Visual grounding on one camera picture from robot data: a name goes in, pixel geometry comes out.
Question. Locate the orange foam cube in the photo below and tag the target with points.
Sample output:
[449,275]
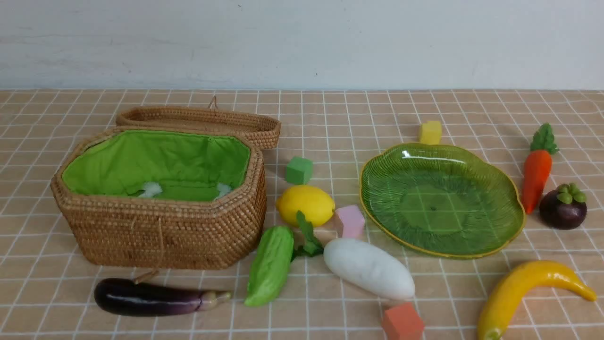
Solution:
[402,322]

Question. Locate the wooden beige block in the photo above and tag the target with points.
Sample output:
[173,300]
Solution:
[325,235]

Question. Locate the yellow banana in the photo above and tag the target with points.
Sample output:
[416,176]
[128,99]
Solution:
[505,298]

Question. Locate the dark purple mangosteen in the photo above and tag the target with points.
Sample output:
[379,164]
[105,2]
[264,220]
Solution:
[564,208]

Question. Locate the purple eggplant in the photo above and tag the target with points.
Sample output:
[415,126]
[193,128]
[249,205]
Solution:
[124,297]

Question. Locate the white radish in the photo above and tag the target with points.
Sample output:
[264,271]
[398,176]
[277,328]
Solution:
[370,268]

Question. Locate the green foam cube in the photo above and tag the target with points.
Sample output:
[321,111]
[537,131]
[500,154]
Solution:
[299,171]

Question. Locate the green glass plate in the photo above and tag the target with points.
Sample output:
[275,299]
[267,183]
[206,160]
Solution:
[441,200]

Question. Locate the green cucumber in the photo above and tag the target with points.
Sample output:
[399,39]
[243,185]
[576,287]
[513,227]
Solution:
[270,267]

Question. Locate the pink foam cube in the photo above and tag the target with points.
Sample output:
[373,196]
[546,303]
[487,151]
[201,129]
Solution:
[349,221]

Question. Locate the woven wicker basket green lining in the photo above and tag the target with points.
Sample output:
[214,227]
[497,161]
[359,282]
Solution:
[172,198]

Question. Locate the yellow foam cube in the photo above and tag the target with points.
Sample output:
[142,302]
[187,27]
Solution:
[430,132]

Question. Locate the woven wicker basket lid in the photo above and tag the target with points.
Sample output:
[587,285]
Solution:
[262,131]

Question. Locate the yellow lemon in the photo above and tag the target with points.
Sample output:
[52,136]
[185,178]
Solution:
[316,205]

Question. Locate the orange carrot green top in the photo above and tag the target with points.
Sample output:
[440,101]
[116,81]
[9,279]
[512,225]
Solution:
[538,166]

